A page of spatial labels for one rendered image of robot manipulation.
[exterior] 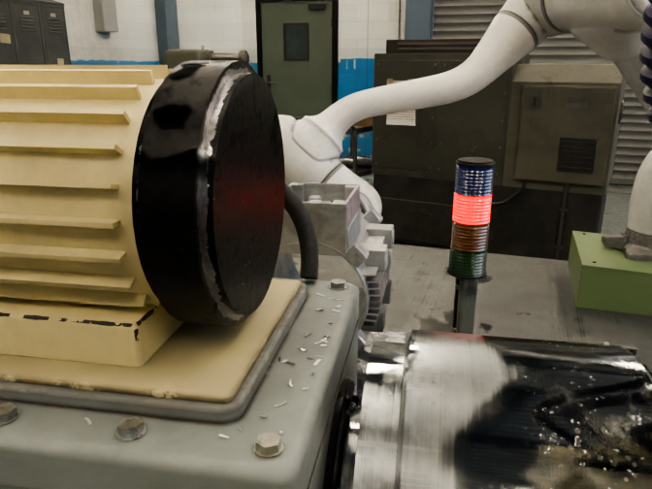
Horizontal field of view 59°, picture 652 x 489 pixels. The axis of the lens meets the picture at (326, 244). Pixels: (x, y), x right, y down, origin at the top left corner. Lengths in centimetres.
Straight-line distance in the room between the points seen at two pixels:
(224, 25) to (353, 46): 178
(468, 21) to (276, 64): 244
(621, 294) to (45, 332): 131
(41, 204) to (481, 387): 30
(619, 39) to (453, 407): 86
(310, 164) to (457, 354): 73
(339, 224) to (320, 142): 41
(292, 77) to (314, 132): 669
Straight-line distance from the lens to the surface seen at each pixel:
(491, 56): 121
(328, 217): 73
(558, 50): 727
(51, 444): 38
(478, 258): 96
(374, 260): 78
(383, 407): 41
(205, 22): 838
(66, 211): 39
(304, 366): 42
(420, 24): 709
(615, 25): 112
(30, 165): 40
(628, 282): 152
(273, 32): 791
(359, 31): 757
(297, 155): 112
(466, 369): 42
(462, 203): 94
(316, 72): 770
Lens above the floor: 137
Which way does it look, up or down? 18 degrees down
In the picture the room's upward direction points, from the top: straight up
